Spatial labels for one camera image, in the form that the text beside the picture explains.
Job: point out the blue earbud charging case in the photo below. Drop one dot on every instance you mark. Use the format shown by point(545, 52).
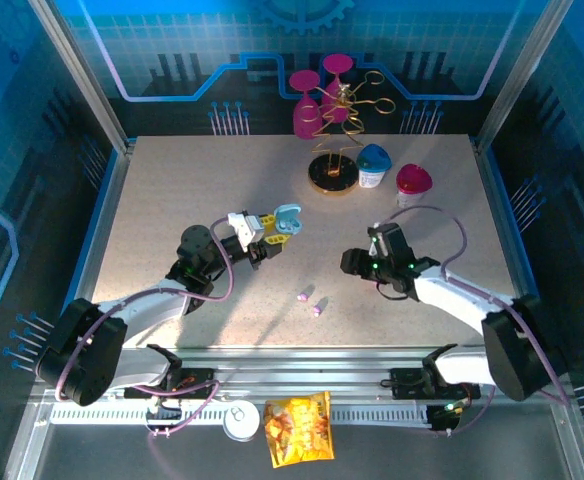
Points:
point(287, 220)

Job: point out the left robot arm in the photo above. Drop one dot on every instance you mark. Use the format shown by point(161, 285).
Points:
point(87, 350)

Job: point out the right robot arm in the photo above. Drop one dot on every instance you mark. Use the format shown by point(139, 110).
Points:
point(522, 350)

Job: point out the white cup pink lid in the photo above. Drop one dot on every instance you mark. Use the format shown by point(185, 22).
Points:
point(413, 180)

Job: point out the white cup blue lid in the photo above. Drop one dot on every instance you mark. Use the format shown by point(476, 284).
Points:
point(373, 160)

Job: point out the magenta wine glass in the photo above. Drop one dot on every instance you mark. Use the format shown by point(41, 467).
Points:
point(306, 120)
point(338, 63)

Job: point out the black connector box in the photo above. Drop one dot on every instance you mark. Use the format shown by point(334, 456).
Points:
point(442, 417)

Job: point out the yellow snack bag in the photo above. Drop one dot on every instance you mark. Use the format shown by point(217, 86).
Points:
point(299, 430)

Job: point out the silver tin can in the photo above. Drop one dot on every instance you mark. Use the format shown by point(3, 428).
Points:
point(242, 422)

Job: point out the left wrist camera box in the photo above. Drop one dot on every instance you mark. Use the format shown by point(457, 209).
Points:
point(246, 230)

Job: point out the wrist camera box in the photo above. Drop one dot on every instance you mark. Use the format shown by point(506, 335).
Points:
point(383, 245)
point(246, 230)

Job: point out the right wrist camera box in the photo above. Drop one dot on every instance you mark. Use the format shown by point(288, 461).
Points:
point(383, 245)

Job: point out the aluminium table side rail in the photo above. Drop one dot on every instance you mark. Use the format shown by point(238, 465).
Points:
point(112, 200)
point(496, 200)

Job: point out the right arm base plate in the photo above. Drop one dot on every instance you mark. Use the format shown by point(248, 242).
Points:
point(404, 385)

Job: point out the aluminium front rail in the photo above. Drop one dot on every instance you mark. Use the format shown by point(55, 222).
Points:
point(297, 372)

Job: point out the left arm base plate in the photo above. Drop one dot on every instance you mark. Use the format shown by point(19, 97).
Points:
point(199, 392)

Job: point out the aluminium frame post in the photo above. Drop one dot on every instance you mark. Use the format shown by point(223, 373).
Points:
point(85, 75)
point(521, 75)

